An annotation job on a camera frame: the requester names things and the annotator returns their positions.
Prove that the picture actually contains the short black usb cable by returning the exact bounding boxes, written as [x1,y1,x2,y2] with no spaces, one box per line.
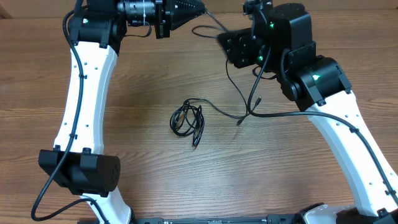
[191,9,249,127]

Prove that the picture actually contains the black cable bundle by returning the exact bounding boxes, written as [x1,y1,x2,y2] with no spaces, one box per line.
[169,96,262,148]

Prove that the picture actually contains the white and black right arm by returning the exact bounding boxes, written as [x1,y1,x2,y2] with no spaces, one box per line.
[217,1,397,223]

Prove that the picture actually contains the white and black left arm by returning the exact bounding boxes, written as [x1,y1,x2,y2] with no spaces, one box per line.
[39,0,206,223]

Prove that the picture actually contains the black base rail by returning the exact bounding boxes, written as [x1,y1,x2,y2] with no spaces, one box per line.
[77,203,398,224]

